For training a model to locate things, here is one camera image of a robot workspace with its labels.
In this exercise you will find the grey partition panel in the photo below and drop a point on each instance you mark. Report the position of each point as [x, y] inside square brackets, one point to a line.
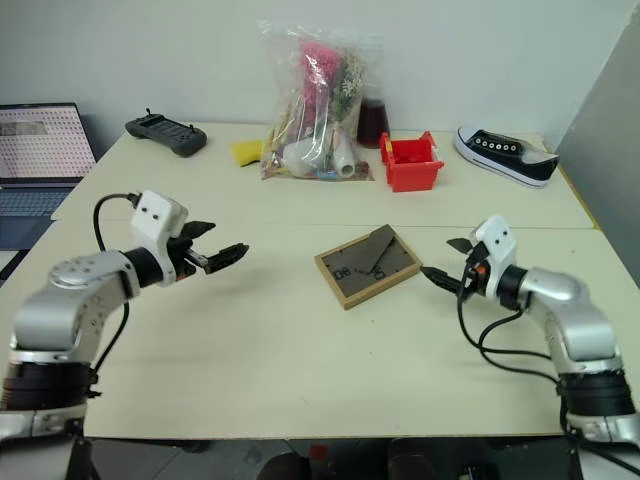
[605, 150]

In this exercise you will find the laptop computer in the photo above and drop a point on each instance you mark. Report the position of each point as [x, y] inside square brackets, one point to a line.
[40, 150]

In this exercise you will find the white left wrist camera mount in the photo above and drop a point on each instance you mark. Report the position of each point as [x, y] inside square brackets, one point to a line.
[155, 212]

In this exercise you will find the yellow sponge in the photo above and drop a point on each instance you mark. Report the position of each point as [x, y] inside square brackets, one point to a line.
[246, 152]

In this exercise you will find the dark red cup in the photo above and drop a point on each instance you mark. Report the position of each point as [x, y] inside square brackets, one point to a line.
[375, 122]

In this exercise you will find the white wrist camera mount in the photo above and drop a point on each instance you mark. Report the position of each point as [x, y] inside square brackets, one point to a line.
[497, 240]
[155, 212]

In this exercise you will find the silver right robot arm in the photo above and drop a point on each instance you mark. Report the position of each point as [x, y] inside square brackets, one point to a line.
[575, 310]

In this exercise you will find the black handheld remote controller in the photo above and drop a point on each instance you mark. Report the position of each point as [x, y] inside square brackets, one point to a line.
[167, 132]

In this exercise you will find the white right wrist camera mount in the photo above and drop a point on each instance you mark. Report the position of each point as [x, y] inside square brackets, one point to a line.
[497, 240]

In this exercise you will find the clear plastic bag of flowers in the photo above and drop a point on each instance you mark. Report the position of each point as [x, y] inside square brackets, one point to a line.
[320, 100]

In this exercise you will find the white cylindrical bottle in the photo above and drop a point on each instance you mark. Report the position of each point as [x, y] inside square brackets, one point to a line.
[345, 157]

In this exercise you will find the black and white sneaker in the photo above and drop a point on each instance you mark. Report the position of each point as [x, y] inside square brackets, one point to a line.
[505, 155]

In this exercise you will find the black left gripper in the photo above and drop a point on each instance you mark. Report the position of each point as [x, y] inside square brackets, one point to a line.
[184, 256]

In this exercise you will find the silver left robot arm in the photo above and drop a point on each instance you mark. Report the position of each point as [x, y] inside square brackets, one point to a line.
[65, 305]

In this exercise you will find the red plastic storage bin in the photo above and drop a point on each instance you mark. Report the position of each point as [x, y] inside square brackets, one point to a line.
[412, 170]

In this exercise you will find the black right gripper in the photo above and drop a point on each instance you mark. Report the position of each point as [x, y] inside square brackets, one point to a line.
[475, 281]

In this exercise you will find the wooden tray with grey panel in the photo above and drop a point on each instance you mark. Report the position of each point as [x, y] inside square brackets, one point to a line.
[367, 270]

